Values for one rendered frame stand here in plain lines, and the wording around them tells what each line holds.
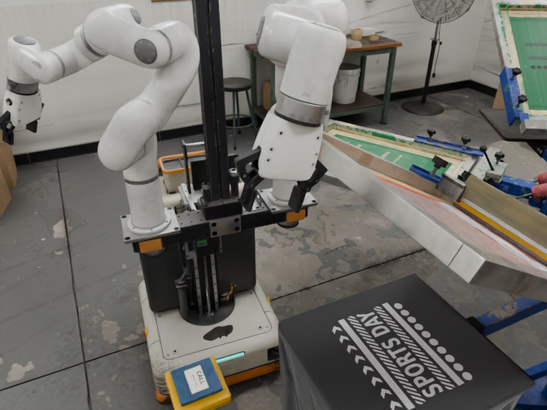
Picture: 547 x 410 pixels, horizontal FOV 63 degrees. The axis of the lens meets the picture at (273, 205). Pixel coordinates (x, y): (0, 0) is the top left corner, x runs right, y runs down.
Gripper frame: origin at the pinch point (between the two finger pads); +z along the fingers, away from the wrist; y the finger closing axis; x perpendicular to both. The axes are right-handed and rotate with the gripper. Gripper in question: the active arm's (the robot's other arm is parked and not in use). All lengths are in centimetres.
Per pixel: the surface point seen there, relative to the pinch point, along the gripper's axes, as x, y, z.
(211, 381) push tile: -10, -4, 53
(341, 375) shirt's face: 1, -33, 46
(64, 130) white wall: -380, -1, 128
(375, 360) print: 1, -43, 43
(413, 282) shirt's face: -19, -70, 35
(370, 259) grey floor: -127, -170, 104
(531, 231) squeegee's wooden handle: 4, -72, 3
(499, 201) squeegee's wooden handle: -7, -72, 0
